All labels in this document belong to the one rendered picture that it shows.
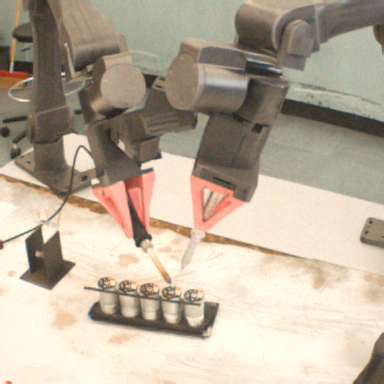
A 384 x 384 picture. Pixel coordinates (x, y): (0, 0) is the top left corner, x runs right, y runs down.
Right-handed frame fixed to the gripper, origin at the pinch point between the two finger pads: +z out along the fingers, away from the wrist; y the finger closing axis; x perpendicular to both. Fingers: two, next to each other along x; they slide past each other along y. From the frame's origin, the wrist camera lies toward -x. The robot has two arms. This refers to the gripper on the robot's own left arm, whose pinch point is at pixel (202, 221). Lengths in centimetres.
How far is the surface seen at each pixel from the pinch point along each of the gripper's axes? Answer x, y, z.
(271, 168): 38, -197, 83
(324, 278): 21.1, -12.3, 9.6
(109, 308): -6.6, 1.5, 16.4
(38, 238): -20.1, -9.8, 18.8
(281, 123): 43, -250, 81
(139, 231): -6.3, -5.3, 7.9
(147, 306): -2.2, 2.0, 13.3
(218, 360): 8.1, 6.7, 14.2
